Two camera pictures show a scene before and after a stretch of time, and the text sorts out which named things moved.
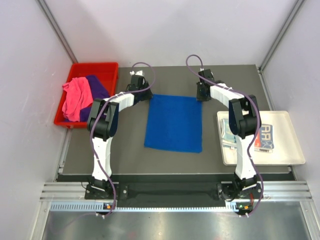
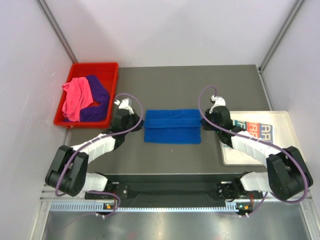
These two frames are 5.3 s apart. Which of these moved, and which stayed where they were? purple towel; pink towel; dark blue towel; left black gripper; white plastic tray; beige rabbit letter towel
Moved: dark blue towel; left black gripper
Stayed: white plastic tray; purple towel; beige rabbit letter towel; pink towel
